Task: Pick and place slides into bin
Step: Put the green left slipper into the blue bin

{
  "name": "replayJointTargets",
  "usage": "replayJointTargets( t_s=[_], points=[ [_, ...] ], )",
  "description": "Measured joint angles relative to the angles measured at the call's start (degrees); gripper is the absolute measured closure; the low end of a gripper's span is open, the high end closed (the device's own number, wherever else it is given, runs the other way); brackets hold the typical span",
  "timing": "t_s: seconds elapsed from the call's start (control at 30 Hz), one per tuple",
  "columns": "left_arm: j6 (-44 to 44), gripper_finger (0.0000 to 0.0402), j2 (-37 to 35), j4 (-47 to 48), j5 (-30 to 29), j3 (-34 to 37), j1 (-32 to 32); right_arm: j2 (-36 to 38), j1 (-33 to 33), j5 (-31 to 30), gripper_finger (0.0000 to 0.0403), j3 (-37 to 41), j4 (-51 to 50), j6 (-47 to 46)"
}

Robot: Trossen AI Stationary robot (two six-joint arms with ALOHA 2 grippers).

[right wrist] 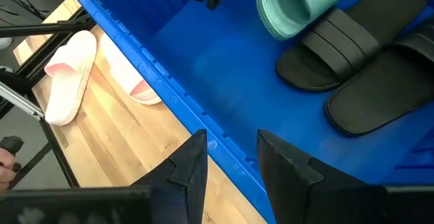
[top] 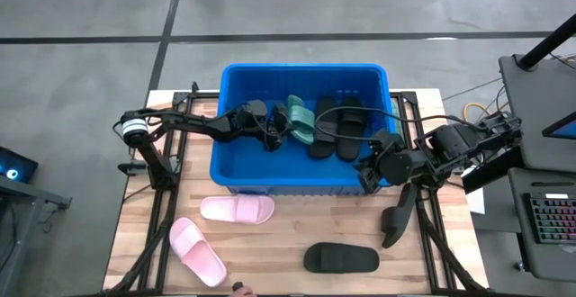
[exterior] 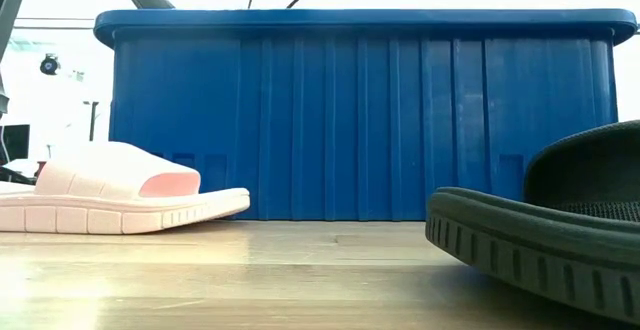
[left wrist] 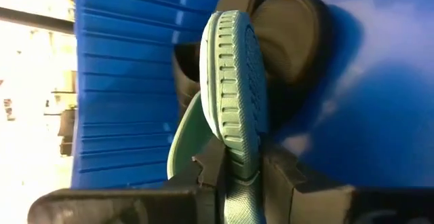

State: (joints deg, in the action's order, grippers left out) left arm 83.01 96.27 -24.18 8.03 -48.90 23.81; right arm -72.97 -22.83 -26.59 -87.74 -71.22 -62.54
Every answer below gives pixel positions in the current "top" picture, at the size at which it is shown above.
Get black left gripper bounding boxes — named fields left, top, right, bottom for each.
left=238, top=100, right=293, bottom=152

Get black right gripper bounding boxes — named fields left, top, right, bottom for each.
left=357, top=128, right=405, bottom=194

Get black foam slide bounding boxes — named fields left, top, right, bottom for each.
left=302, top=241, right=381, bottom=275
left=307, top=96, right=339, bottom=160
left=381, top=182, right=419, bottom=249
left=336, top=96, right=369, bottom=162

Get pink foam slide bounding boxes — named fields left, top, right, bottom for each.
left=199, top=193, right=276, bottom=225
left=168, top=217, right=229, bottom=288

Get blue plastic bin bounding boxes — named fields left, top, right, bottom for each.
left=209, top=62, right=401, bottom=197

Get black table clamp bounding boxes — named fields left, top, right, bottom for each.
left=117, top=161, right=148, bottom=176

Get grey workstation desk top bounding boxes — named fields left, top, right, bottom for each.
left=498, top=53, right=576, bottom=174

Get person's hand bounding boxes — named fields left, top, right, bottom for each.
left=227, top=281, right=258, bottom=297

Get black tablet screen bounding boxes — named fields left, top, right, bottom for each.
left=541, top=111, right=576, bottom=141

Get black backlit keyboard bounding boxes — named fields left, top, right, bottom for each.
left=529, top=192, right=576, bottom=245

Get black round pole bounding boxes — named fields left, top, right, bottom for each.
left=516, top=13, right=576, bottom=72

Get grey keyboard shelf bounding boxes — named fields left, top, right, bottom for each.
left=508, top=168, right=576, bottom=284

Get grey metal side desk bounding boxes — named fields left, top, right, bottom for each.
left=0, top=175, right=73, bottom=297

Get black monitor with blue glow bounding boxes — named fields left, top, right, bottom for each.
left=0, top=146, right=40, bottom=185

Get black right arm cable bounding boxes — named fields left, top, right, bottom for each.
left=313, top=104, right=473, bottom=143

